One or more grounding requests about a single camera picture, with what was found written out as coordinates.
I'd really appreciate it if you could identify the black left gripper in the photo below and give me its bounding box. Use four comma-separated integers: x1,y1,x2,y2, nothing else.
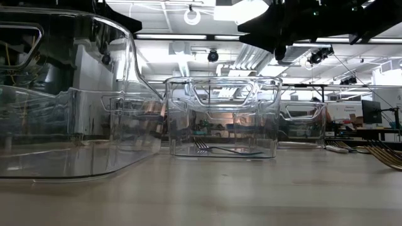
56,0,143,34

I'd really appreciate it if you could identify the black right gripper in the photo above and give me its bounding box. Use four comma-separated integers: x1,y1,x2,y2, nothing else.
237,0,318,61

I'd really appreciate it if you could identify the clear plastic bin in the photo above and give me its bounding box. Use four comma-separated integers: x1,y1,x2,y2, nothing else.
0,6,164,183
100,94,166,151
278,100,328,150
165,76,283,159

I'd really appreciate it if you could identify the silver fork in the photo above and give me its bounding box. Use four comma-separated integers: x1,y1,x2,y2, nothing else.
192,137,264,156

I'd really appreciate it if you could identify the gold fork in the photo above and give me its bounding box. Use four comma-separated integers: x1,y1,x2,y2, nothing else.
364,143,402,173

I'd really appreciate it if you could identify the white ceiling light panel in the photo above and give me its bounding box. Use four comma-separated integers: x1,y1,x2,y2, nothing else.
213,0,271,24

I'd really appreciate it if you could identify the brown cardboard box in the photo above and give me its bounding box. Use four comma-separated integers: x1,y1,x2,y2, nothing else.
349,113,364,126

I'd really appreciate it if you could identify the black computer monitor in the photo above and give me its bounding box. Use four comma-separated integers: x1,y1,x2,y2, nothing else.
361,99,383,124

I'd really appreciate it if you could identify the dark background desk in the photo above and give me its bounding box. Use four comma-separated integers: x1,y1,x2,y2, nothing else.
326,127,402,142

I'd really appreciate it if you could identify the silver ceiling duct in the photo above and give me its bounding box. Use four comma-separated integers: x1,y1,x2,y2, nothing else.
234,43,274,72

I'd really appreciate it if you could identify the black hanging camera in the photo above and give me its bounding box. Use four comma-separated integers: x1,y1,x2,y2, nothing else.
207,49,220,63

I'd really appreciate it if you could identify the black ceiling camera cluster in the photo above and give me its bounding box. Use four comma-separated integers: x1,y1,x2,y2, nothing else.
307,46,335,66

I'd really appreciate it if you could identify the white hanging ring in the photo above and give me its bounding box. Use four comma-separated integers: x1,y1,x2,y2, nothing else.
183,8,202,26

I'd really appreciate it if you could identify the white wall sign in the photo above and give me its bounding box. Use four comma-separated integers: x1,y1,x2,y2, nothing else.
334,102,362,121

